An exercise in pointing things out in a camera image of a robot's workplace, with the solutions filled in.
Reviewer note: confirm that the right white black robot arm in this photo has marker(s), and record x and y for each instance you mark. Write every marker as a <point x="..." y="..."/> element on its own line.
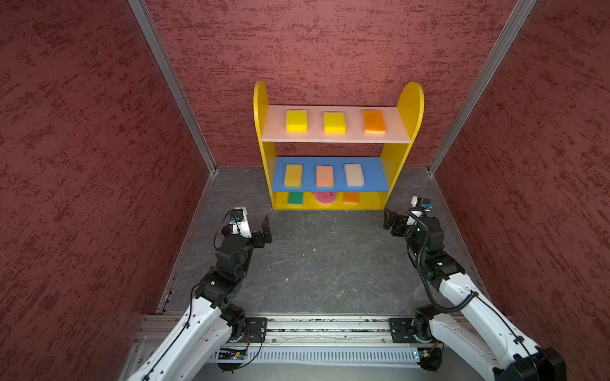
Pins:
<point x="460" y="316"/>

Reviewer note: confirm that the right circuit board with wires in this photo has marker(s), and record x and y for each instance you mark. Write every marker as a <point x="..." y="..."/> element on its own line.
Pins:
<point x="430" y="359"/>

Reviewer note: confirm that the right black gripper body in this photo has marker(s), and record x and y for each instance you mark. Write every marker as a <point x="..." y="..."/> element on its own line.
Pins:
<point x="414" y="245"/>

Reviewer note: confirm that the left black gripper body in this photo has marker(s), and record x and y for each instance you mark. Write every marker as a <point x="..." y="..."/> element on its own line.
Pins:
<point x="256" y="241"/>

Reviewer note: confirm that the bright yellow sponge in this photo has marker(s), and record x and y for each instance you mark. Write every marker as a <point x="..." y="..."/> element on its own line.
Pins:
<point x="334" y="123"/>
<point x="296" y="121"/>

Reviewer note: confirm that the aluminium corner post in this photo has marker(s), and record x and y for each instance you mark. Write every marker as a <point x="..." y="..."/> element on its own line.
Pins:
<point x="147" y="27"/>
<point x="508" y="34"/>

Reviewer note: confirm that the tan yellow sponge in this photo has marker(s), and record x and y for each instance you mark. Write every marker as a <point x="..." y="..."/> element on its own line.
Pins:
<point x="373" y="121"/>

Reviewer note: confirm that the green yellow sponge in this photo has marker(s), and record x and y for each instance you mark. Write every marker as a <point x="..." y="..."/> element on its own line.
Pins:
<point x="295" y="198"/>

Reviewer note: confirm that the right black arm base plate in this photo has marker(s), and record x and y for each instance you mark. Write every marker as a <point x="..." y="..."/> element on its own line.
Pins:
<point x="409" y="330"/>

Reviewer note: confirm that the yellow shelf pink blue boards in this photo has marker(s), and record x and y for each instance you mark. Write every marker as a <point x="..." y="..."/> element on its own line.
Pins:
<point x="402" y="121"/>

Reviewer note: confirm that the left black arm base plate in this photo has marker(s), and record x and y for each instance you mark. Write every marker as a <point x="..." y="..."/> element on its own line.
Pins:
<point x="252" y="330"/>

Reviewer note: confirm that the pale pink sponge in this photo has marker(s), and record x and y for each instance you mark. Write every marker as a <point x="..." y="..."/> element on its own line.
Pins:
<point x="354" y="175"/>

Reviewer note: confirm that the orange sponge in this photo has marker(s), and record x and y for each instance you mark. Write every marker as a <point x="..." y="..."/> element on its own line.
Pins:
<point x="351" y="198"/>

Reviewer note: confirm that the smiley face sponge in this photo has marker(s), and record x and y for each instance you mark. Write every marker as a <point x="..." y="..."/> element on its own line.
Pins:
<point x="325" y="199"/>

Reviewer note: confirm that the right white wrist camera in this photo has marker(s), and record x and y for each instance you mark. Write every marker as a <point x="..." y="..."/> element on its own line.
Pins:
<point x="420" y="206"/>

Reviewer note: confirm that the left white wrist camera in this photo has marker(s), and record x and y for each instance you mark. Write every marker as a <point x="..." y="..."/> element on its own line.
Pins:
<point x="239" y="224"/>

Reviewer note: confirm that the left circuit board with wires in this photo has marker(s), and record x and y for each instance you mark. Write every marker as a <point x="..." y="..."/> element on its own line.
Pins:
<point x="231" y="360"/>

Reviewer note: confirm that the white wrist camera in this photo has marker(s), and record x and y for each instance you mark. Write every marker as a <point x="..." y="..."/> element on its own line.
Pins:
<point x="239" y="224"/>
<point x="420" y="206"/>

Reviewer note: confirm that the salmon pink sponge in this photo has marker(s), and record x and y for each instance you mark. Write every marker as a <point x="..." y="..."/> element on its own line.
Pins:
<point x="325" y="176"/>

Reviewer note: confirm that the circuit board with wires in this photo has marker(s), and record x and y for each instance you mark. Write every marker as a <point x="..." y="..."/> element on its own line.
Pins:
<point x="430" y="359"/>
<point x="231" y="360"/>

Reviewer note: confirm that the left aluminium corner post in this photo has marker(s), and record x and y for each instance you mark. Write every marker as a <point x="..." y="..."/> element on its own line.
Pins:
<point x="147" y="27"/>

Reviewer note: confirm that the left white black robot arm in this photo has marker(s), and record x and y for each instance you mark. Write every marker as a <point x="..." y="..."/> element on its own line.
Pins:
<point x="211" y="320"/>

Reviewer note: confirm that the dark yellow sponge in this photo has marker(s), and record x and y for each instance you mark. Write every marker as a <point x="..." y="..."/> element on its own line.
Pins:
<point x="293" y="175"/>

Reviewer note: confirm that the right aluminium corner post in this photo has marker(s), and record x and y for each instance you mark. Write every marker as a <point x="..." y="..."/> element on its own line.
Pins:
<point x="508" y="34"/>

